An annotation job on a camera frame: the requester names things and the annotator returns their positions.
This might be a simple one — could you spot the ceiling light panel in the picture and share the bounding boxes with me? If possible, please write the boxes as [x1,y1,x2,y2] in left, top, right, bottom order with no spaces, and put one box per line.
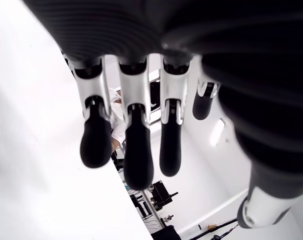
[209,117,227,148]

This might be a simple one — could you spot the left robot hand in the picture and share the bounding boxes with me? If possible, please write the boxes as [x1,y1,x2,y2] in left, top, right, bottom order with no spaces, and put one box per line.
[21,0,303,230]

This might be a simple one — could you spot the seated person in white shirt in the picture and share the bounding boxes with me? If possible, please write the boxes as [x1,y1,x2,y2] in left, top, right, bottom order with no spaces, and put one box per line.
[107,86,129,153]

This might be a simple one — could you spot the black column cabinet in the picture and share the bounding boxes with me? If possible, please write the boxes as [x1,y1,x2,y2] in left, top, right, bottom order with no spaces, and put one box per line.
[151,224,182,240]

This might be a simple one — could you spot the white metal rack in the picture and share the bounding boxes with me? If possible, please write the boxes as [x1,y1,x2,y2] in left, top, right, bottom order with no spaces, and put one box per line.
[128,188,167,230]

